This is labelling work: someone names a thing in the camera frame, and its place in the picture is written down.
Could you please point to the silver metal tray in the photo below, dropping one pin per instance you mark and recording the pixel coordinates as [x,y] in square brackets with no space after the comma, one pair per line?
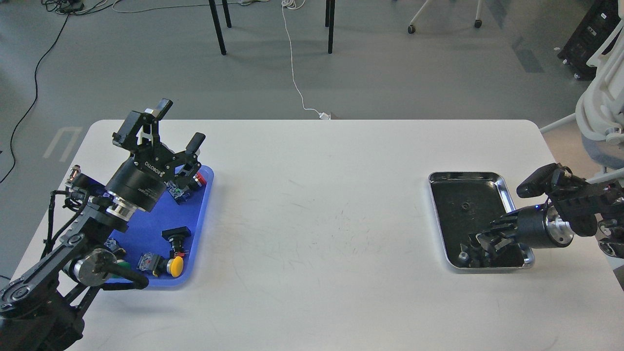
[490,199]

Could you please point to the green push button switch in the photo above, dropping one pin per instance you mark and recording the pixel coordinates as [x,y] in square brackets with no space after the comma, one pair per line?
[119,252]

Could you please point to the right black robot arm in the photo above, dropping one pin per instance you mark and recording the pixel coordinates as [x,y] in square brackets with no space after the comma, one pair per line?
[574,207]

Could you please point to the white office chair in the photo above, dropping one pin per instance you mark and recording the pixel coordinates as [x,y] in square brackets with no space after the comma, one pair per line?
[599,110]

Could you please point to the yellow push button switch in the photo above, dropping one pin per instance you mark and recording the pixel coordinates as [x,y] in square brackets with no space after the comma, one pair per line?
[157,265]

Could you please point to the blue plastic tray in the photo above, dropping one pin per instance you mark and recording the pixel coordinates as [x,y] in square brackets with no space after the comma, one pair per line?
[144,233]

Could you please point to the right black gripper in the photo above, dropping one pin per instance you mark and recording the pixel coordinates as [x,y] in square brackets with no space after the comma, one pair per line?
[537,226]

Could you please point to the white chair base wheels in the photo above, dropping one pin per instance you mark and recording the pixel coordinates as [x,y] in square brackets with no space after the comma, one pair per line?
[430,16]

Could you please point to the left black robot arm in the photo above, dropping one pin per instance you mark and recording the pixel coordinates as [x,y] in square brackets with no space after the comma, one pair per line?
[44,309]

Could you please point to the black square push button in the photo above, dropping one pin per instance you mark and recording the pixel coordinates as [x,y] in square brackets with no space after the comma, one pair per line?
[176,237]

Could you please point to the red push button switch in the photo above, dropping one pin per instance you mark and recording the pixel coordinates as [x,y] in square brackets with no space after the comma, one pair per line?
[181,195]

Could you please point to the black equipment case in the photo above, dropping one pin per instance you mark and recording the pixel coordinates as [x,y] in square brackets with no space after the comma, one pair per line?
[590,36]

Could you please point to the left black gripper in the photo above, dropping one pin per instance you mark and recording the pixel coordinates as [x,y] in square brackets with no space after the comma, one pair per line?
[142,178]

